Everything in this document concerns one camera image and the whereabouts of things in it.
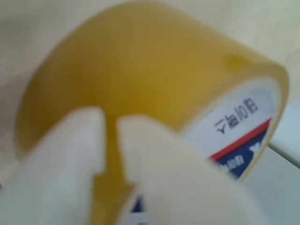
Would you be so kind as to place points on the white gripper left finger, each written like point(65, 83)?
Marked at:
point(58, 164)

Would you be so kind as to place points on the big yellow tape roll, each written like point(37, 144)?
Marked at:
point(145, 70)

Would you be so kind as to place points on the white flat object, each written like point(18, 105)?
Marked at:
point(288, 131)

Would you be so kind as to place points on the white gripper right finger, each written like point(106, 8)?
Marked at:
point(178, 182)

